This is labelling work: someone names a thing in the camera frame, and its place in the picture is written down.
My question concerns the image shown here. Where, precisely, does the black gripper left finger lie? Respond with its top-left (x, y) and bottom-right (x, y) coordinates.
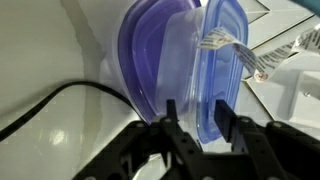
top-left (165, 99), bottom-right (203, 157)

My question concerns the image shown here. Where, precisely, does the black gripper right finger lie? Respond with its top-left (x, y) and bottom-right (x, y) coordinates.
top-left (214, 100), bottom-right (267, 160)

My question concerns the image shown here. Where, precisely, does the blue lidded plastic container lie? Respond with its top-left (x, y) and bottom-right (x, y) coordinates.
top-left (155, 0), bottom-right (248, 144)

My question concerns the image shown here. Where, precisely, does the white warning label tag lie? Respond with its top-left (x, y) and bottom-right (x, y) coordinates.
top-left (198, 25), bottom-right (320, 82)

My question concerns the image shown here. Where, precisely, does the purple lidded plastic container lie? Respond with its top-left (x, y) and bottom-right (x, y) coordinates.
top-left (116, 0), bottom-right (201, 123)

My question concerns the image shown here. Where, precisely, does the dark green power cable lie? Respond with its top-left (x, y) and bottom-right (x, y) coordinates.
top-left (0, 80), bottom-right (141, 143)

